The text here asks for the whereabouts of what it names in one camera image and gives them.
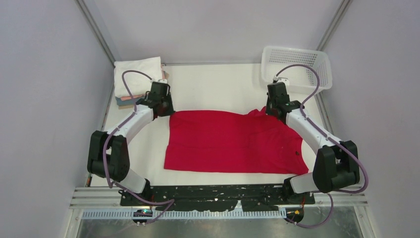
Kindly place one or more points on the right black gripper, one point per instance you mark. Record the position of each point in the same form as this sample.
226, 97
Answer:
272, 109

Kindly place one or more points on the red t shirt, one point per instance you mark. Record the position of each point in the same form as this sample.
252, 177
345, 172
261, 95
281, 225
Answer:
225, 142

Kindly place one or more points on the aluminium front rail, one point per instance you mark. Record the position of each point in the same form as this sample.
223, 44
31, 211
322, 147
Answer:
114, 203

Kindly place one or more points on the white plastic basket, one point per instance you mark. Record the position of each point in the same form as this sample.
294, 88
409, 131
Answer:
298, 68

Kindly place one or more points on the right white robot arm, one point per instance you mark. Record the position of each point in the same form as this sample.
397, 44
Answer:
336, 164

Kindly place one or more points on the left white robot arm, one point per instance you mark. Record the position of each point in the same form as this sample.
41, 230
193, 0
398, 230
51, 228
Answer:
108, 155

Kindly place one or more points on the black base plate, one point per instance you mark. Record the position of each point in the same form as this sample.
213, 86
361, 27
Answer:
219, 198

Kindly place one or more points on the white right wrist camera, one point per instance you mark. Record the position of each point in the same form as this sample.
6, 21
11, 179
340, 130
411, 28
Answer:
278, 79

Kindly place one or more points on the tan folded t shirt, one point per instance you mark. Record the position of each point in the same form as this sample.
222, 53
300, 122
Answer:
124, 107

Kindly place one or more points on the pink folded t shirt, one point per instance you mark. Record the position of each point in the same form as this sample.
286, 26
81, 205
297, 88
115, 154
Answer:
131, 97

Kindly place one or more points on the blue folded t shirt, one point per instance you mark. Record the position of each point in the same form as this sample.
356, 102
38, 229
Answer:
126, 101

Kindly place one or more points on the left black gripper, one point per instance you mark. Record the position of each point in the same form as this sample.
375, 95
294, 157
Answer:
163, 107

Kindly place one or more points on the white folded t shirt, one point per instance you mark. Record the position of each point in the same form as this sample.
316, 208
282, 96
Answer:
146, 67

